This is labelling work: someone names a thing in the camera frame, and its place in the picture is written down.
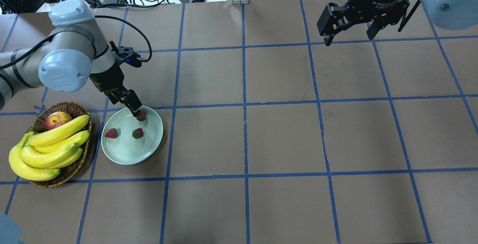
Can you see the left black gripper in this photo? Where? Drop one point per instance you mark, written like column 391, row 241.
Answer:
column 107, row 80

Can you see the red strawberry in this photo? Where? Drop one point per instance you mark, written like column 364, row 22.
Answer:
column 142, row 116
column 111, row 133
column 137, row 133

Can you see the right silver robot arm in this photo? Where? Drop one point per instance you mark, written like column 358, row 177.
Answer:
column 451, row 15

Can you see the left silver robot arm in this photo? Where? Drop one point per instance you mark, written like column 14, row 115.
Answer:
column 74, row 52

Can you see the pale green plate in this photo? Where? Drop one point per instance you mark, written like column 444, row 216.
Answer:
column 126, row 150

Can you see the woven wicker basket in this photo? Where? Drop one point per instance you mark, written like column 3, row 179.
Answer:
column 67, row 173

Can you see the red apple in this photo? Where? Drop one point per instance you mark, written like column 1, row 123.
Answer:
column 57, row 119

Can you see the yellow banana bunch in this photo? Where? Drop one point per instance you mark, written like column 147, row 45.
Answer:
column 39, row 156

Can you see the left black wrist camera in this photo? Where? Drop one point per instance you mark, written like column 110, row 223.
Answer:
column 127, row 55

